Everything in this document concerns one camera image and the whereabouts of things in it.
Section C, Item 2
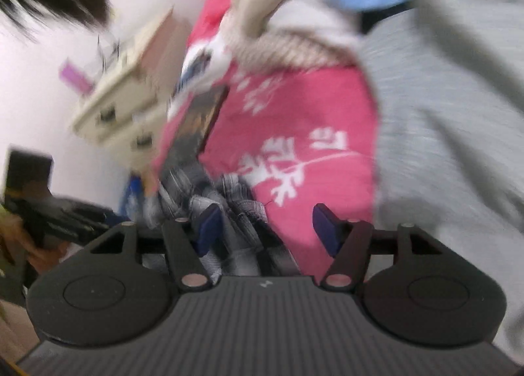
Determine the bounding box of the person's left hand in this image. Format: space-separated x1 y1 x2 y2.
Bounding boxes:
0 212 64 278

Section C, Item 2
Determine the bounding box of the black white plaid shirt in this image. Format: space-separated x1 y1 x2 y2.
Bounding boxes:
143 163 306 278

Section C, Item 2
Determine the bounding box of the cream nightstand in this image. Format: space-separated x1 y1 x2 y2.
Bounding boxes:
69 7 195 170

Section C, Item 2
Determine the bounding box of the pink card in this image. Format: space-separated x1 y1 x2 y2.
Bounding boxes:
58 58 96 95

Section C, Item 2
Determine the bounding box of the white cloth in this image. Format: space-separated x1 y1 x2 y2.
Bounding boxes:
262 0 363 53

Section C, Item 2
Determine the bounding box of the beige checked cloth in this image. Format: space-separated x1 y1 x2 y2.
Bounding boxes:
227 28 358 72

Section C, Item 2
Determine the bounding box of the black smartphone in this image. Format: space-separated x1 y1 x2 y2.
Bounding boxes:
174 85 231 158

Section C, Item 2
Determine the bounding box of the pink floral blanket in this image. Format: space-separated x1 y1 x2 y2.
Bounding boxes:
151 0 379 280

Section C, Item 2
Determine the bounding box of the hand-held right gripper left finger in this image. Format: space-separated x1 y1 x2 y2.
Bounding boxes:
88 203 225 294

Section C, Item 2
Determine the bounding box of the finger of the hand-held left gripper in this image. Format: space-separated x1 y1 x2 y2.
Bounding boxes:
96 206 137 234

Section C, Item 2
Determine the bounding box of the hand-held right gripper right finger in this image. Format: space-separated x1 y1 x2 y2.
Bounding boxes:
312 203 447 292

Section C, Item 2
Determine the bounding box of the grey garment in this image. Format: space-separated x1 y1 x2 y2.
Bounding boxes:
354 0 524 364

